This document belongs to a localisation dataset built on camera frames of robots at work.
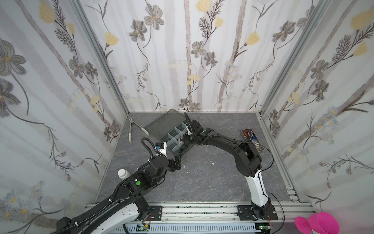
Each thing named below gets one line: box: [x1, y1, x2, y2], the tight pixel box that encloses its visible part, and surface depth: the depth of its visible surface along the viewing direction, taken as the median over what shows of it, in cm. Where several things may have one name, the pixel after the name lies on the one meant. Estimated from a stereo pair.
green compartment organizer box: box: [144, 108, 189, 156], surface depth 107 cm
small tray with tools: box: [240, 128, 265, 153], surface depth 106 cm
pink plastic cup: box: [294, 211, 341, 234], surface depth 60 cm
